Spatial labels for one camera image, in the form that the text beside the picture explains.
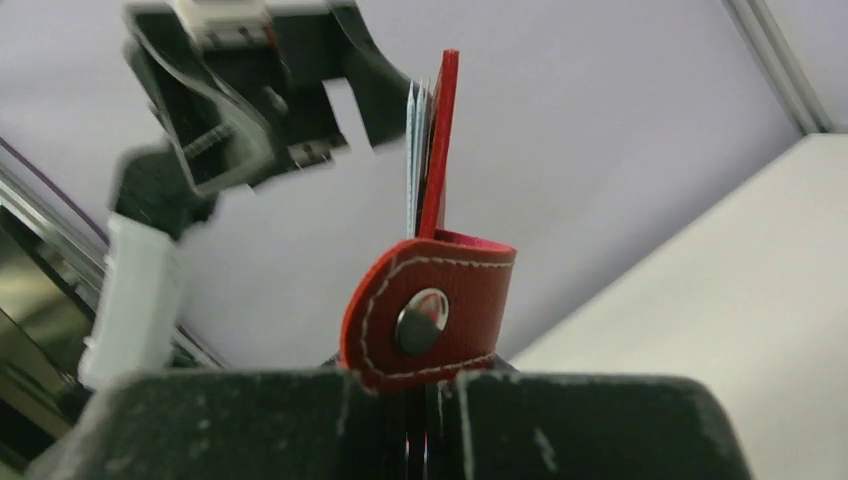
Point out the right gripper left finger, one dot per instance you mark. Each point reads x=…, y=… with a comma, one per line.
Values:
x=212, y=424

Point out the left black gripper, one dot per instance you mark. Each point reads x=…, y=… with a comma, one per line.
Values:
x=239, y=90

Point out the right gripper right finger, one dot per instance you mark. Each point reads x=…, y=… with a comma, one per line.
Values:
x=505, y=424

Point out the red leather card holder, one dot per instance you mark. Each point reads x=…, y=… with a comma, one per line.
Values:
x=433, y=304

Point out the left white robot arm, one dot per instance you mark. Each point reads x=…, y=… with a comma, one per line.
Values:
x=144, y=280

